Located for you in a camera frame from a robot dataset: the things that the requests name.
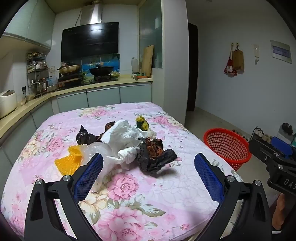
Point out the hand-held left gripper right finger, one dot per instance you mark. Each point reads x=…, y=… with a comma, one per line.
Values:
x=209, y=178

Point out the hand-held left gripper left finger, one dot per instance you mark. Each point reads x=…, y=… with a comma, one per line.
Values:
x=90, y=176

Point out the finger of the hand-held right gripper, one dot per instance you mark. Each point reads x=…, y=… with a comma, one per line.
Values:
x=281, y=144
x=261, y=150

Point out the yellow foam fruit net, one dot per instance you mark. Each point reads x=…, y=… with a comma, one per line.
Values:
x=67, y=162

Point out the red plastic basket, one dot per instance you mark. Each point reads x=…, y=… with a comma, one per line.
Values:
x=222, y=143

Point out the white plastic bag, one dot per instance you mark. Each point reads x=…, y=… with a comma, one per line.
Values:
x=122, y=134

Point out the person's right hand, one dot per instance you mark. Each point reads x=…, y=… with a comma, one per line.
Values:
x=278, y=210

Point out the black shoe rack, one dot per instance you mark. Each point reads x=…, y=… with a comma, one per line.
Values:
x=254, y=134

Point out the clear plastic bag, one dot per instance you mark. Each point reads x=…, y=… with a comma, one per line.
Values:
x=92, y=149

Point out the small black plastic bag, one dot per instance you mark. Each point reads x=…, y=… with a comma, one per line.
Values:
x=84, y=136

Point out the pink floral blanket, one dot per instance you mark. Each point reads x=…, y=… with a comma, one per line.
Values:
x=161, y=197

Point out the dark brown wrapper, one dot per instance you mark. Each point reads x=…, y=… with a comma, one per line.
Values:
x=109, y=127

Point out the pale lower cabinets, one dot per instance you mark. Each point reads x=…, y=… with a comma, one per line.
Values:
x=104, y=95

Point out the red hanging bag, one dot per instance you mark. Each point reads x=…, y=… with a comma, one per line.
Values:
x=230, y=68

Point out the beige kitchen countertop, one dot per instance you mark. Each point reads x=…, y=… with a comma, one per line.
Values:
x=104, y=84

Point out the brown paper bag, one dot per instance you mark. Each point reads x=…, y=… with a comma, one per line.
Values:
x=238, y=60

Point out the white electrical panel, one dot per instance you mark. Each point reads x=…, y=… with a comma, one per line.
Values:
x=281, y=51

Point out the portable stove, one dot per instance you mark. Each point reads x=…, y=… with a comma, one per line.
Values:
x=69, y=80

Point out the black gas hob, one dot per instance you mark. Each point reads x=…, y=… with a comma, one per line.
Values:
x=106, y=78

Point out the black wok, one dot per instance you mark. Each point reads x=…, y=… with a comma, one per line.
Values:
x=101, y=71

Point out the dark doorway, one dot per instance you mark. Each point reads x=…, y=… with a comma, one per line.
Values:
x=192, y=69

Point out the black capped seasoning jar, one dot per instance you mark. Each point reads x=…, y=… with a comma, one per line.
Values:
x=23, y=92

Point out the golden pan with lid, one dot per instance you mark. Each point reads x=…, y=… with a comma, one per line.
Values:
x=69, y=68

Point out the white rice cooker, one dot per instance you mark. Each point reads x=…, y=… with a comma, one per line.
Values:
x=8, y=103

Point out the blue scenic backsplash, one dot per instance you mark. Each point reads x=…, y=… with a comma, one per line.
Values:
x=108, y=61

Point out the clear plastic bottle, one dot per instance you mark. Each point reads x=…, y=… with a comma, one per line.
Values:
x=134, y=66

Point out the metal spice rack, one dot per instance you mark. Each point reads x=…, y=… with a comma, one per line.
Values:
x=37, y=67

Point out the wooden cutting board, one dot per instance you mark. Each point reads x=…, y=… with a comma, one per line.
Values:
x=147, y=60

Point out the black range hood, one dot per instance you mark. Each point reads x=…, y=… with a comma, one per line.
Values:
x=90, y=39

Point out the steel hood chimney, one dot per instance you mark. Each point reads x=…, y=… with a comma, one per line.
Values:
x=92, y=14

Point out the pale upper cabinet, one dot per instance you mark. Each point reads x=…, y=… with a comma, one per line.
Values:
x=30, y=25

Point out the white wall switch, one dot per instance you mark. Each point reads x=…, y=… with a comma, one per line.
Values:
x=256, y=49

